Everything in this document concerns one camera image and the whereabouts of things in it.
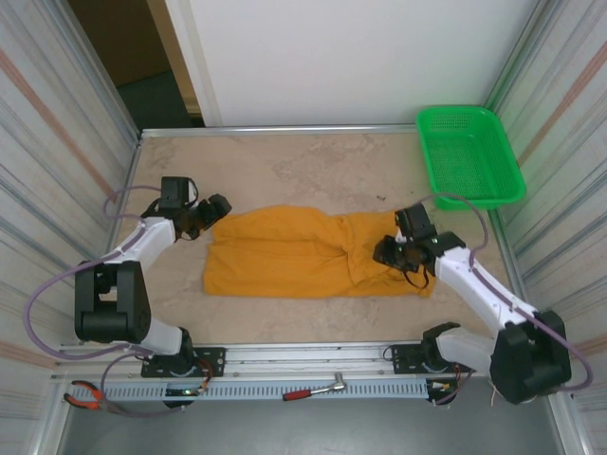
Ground black controller board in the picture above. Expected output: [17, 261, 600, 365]
[425, 378, 460, 408]
[162, 386, 210, 410]

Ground white door frame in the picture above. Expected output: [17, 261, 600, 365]
[163, 0, 224, 128]

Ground brown wooden panel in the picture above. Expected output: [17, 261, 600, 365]
[68, 0, 173, 89]

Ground orange-handled pliers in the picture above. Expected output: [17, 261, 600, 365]
[64, 380, 130, 417]

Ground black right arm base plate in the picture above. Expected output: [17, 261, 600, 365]
[389, 343, 478, 375]

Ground grey slotted cable duct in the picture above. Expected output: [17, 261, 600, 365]
[101, 381, 431, 402]

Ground thin aluminium table-edge rail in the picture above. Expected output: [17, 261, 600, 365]
[139, 123, 419, 139]

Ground beige door jamb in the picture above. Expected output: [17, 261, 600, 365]
[146, 0, 206, 127]

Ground green plastic basket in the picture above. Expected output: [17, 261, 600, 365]
[414, 104, 527, 212]

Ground orange t-shirt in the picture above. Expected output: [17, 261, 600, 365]
[202, 204, 436, 300]

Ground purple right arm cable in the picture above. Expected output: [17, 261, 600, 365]
[416, 191, 594, 408]

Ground wide aluminium mounting rail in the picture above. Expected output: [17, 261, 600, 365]
[50, 337, 565, 383]

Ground red-handled ratchet wrench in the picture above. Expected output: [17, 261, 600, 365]
[282, 373, 347, 403]

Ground aluminium side rail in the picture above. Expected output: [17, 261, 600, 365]
[487, 208, 535, 328]
[109, 134, 144, 224]

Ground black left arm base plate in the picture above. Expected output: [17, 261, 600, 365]
[140, 347, 228, 379]

